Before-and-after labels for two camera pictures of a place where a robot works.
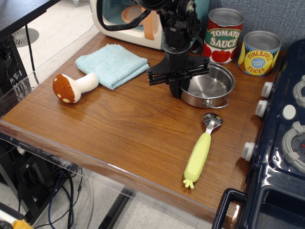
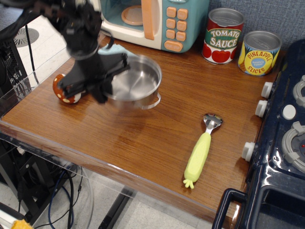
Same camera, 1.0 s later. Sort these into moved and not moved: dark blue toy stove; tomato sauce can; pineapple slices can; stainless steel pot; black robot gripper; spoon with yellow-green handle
Moved: stainless steel pot; black robot gripper
Not moved: spoon with yellow-green handle; tomato sauce can; dark blue toy stove; pineapple slices can
